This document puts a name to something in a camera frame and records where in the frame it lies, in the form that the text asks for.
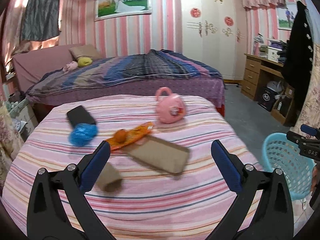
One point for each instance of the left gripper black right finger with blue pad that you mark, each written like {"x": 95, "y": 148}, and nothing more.
{"x": 273, "y": 218}

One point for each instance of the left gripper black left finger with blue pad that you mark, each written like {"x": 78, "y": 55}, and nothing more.
{"x": 46, "y": 216}

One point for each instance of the blue plastic bag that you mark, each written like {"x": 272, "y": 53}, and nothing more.
{"x": 82, "y": 134}

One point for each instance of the orange snack wrapper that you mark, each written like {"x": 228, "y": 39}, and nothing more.
{"x": 133, "y": 135}

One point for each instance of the tan phone case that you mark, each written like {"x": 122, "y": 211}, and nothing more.
{"x": 159, "y": 153}

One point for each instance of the person right hand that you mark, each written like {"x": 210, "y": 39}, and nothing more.
{"x": 315, "y": 173}

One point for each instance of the light blue plastic basket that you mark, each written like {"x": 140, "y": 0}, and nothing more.
{"x": 278, "y": 152}

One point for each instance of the black hanging coat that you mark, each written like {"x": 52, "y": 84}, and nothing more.
{"x": 299, "y": 59}

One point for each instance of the floral beige curtain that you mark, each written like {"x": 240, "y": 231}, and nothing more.
{"x": 10, "y": 143}

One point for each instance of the wooden desk with drawers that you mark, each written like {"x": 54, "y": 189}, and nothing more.
{"x": 264, "y": 84}

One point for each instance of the pink striped bed sheet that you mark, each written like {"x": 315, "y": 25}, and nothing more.
{"x": 149, "y": 204}

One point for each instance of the black rectangular case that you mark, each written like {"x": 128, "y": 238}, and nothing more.
{"x": 79, "y": 115}

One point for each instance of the small framed couple photo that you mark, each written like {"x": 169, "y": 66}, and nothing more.
{"x": 286, "y": 16}

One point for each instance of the pink piggy bank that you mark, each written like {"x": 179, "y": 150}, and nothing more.
{"x": 170, "y": 107}

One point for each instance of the white wardrobe with decals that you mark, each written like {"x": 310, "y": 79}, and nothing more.
{"x": 215, "y": 33}

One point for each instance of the pink headboard cover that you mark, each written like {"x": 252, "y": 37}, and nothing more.
{"x": 30, "y": 67}

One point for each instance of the pink plush toy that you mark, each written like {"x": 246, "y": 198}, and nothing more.
{"x": 70, "y": 66}

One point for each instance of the yellow plush toy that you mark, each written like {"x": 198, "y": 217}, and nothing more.
{"x": 84, "y": 61}

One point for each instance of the tan pillow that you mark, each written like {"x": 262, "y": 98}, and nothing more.
{"x": 85, "y": 51}

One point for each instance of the purple plaid quilt bed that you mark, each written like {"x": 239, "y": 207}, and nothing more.
{"x": 139, "y": 74}

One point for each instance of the grey hanging curtain cloth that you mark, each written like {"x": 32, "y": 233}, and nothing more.
{"x": 40, "y": 20}

